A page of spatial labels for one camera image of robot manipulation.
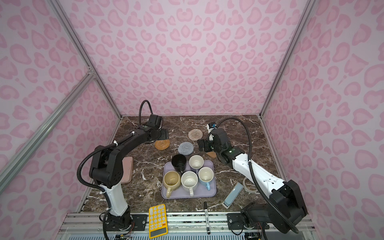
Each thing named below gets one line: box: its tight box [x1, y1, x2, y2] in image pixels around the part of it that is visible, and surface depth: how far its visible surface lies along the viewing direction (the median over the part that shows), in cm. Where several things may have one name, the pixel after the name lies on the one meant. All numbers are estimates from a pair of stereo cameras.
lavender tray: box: [161, 159, 217, 199], surface depth 83 cm
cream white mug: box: [181, 170, 199, 197], surface depth 82 cm
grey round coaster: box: [178, 141, 194, 156], surface depth 103 cm
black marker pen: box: [204, 201, 211, 235], surface depth 75 cm
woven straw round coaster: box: [155, 139, 170, 151], surface depth 105 cm
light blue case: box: [222, 182, 244, 210], surface depth 82 cm
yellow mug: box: [163, 170, 181, 198], surface depth 80 cm
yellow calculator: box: [148, 204, 168, 239], surface depth 74 cm
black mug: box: [171, 154, 187, 174], surface depth 89 cm
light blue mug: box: [198, 166, 215, 191], surface depth 82 cm
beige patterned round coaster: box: [188, 128, 203, 141], surface depth 109 cm
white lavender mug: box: [189, 154, 205, 170], surface depth 89 cm
